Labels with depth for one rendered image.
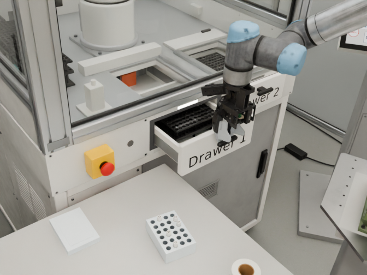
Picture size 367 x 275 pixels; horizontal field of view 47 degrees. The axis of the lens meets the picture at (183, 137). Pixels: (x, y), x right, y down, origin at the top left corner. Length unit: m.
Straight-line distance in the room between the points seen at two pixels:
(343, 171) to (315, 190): 1.04
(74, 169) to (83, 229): 0.17
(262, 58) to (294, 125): 2.06
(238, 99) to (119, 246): 0.49
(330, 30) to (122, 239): 0.74
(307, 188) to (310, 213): 0.20
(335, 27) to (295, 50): 0.13
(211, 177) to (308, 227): 0.78
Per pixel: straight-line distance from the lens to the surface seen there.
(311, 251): 2.23
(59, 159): 1.16
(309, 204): 2.41
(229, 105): 1.14
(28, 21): 0.97
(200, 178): 1.61
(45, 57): 1.01
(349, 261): 1.41
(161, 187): 1.28
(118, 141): 1.23
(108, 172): 1.16
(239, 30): 1.04
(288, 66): 1.02
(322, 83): 3.03
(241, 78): 1.09
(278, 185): 2.52
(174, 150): 1.24
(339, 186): 1.41
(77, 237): 1.14
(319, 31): 1.11
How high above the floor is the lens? 1.63
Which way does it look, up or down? 36 degrees down
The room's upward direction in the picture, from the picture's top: 3 degrees clockwise
